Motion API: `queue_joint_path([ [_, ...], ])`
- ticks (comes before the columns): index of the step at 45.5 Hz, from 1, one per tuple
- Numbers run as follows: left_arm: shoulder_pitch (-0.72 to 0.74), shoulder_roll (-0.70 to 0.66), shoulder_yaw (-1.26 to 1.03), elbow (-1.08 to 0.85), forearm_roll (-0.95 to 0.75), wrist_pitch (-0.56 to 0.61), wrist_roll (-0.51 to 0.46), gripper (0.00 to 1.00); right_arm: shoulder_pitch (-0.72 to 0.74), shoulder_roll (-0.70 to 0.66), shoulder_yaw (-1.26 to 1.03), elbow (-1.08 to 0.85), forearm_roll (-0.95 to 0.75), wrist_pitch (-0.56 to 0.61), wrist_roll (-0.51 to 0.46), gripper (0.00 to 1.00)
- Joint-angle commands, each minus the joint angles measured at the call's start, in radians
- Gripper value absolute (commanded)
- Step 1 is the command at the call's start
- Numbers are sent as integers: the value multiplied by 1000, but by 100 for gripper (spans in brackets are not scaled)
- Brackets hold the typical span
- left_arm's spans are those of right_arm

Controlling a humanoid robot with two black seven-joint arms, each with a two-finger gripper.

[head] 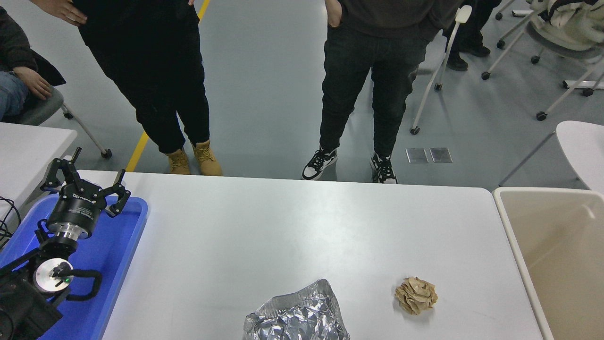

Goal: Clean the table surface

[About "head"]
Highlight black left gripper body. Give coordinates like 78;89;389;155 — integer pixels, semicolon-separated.
46;182;105;233

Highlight silver foil tray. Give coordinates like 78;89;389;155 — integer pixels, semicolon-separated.
243;279;351;340

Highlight tan paper ball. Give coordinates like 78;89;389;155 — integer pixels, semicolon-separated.
394;277;438;315

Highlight seated person's hand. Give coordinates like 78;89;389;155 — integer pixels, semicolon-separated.
13;66;53;100

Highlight person's right hand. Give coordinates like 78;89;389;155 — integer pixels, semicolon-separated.
28;0;88;26
325;0;343;28

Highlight white rectangular side table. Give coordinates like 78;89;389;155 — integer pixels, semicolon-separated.
0;122;77;222

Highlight blue plastic tray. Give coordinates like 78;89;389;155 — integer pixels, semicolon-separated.
0;194;149;340

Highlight seated person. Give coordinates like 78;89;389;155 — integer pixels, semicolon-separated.
0;6;67;122

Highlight large pale plastic bin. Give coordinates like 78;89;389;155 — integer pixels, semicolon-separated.
492;187;604;340

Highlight cream jacket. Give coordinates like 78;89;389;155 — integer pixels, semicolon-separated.
529;0;604;51

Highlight thin black cable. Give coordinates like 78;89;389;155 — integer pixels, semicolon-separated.
0;196;22;248

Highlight grey seat white frame chair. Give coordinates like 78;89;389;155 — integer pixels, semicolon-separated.
410;5;472;135

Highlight white frame rolling chair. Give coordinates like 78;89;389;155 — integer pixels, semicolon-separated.
480;21;604;121
495;0;536;49

